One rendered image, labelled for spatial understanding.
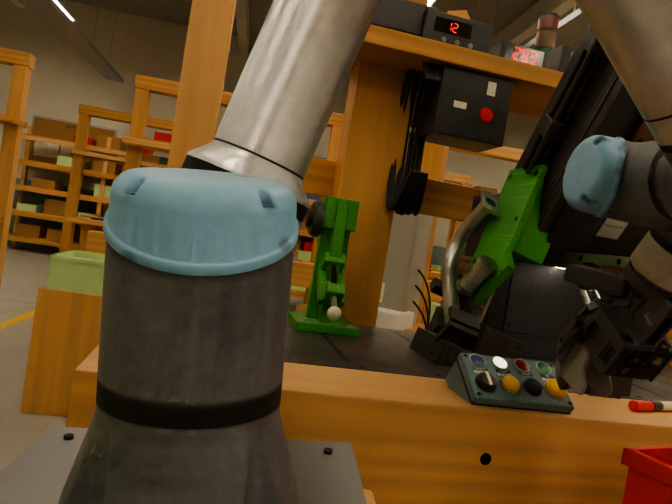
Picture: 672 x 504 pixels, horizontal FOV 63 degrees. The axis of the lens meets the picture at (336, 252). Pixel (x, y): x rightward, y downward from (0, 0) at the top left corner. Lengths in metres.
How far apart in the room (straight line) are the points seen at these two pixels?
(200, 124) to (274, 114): 0.81
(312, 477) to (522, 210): 0.68
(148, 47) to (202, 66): 10.24
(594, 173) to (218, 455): 0.40
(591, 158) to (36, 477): 0.53
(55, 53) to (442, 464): 11.42
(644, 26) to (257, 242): 0.29
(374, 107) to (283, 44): 0.86
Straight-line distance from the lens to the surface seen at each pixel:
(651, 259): 0.67
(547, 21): 1.59
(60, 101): 11.64
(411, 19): 1.32
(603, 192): 0.56
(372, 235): 1.30
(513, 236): 1.01
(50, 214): 10.83
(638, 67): 0.46
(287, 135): 0.46
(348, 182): 1.28
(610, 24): 0.45
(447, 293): 1.05
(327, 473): 0.48
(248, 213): 0.31
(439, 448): 0.76
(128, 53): 11.55
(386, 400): 0.71
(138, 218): 0.32
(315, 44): 0.48
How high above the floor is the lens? 1.09
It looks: 1 degrees down
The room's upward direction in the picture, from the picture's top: 9 degrees clockwise
